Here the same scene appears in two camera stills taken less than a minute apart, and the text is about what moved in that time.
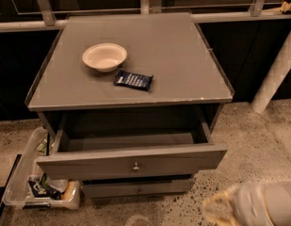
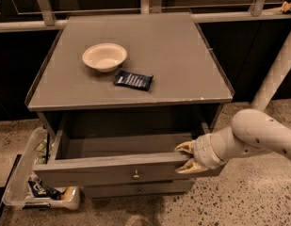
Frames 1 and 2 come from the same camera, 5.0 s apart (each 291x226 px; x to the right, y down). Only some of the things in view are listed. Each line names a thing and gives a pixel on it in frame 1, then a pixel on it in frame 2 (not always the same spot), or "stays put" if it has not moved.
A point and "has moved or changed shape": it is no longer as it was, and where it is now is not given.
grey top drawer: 130,145 has moved or changed shape
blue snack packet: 134,80 stays put
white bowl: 105,56 stays put
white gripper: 248,202 -> 203,153
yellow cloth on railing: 285,7 stays put
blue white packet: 41,190 stays put
